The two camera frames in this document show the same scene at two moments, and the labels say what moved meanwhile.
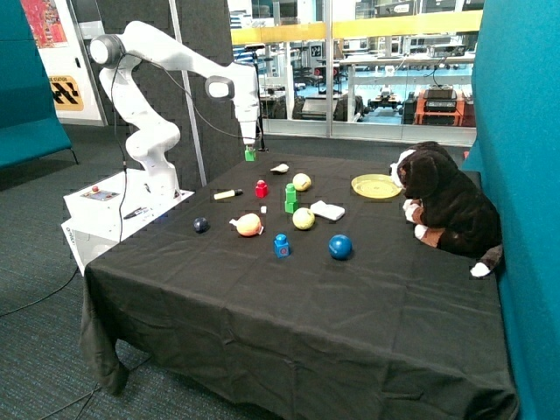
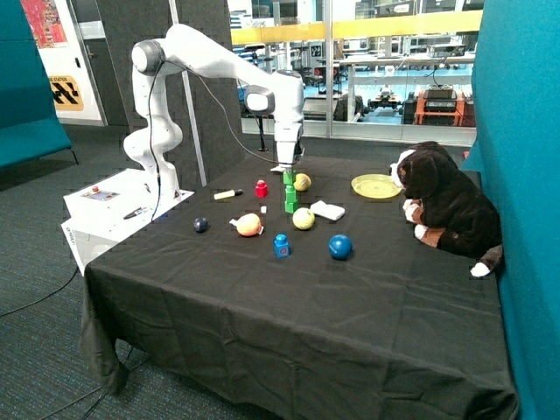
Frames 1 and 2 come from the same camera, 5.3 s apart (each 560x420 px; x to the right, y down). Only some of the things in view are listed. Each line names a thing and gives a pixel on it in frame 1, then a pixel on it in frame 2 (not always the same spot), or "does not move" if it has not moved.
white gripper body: (248, 110) → (286, 135)
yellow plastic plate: (375, 185) does not move
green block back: (249, 156) → (289, 178)
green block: (290, 192) does not move
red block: (262, 189) does not move
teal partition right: (515, 144) does not move
